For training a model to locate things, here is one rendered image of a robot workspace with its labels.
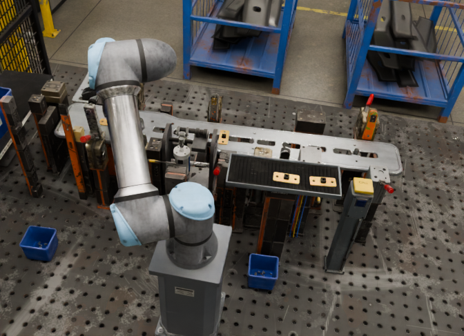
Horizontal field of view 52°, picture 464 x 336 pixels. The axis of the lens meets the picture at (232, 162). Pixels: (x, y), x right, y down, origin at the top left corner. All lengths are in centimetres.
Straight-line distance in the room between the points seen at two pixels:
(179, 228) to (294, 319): 70
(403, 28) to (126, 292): 289
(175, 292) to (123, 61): 68
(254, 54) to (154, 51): 283
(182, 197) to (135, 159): 16
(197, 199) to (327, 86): 299
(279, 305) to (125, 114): 93
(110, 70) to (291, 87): 289
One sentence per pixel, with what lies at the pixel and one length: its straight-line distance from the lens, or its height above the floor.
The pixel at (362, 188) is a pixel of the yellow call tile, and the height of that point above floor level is 116.
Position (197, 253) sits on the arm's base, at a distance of 134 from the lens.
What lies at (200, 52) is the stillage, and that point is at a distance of 407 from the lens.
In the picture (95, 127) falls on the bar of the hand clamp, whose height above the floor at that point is 111.
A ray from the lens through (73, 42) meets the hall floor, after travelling 460.
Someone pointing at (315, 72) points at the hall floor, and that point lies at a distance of 427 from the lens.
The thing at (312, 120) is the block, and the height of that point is 103.
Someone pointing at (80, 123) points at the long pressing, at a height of 100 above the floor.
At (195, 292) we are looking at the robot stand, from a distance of 145.
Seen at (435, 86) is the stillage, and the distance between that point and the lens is 418.
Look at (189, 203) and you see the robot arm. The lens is 123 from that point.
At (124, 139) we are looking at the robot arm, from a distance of 125.
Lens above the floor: 225
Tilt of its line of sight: 44 degrees down
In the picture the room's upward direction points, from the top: 5 degrees clockwise
